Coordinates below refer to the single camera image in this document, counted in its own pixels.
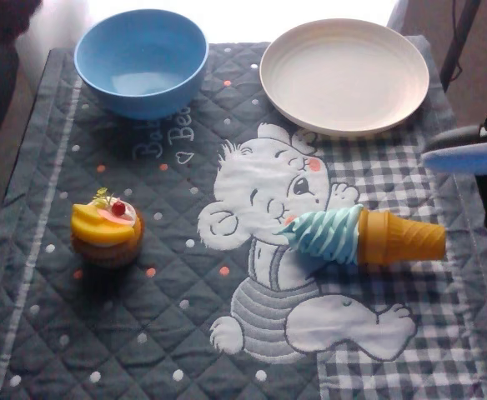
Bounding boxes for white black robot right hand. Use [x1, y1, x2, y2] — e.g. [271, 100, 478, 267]
[419, 123, 487, 177]

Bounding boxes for teal striped toy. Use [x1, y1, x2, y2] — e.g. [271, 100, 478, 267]
[277, 202, 448, 267]

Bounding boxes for toy cupcake with fruit topping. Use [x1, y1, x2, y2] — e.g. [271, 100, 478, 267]
[69, 187, 145, 268]

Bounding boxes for white round plate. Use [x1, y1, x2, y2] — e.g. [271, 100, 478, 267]
[259, 18, 430, 137]

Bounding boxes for blue bowl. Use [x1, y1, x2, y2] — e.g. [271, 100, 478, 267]
[73, 14, 210, 121]

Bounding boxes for black tripod pole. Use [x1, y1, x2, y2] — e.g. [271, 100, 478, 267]
[439, 0, 483, 91]

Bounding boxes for grey quilt with bear print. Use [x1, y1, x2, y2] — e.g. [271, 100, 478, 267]
[0, 39, 487, 400]

